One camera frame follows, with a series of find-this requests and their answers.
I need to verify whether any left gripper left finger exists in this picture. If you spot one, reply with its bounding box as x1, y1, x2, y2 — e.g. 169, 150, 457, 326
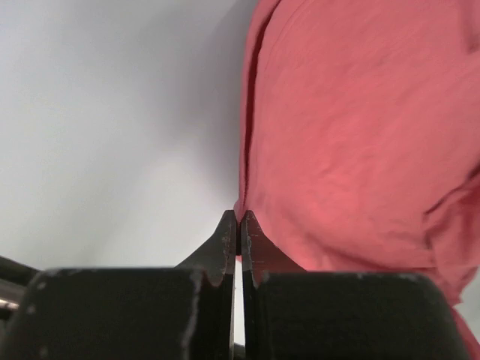
1, 211, 237, 359

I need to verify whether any pink t shirt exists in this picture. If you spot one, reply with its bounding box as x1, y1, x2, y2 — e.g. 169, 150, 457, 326
235, 1, 479, 359

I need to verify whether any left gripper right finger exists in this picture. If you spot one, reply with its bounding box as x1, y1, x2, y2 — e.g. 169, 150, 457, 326
239, 211, 472, 359

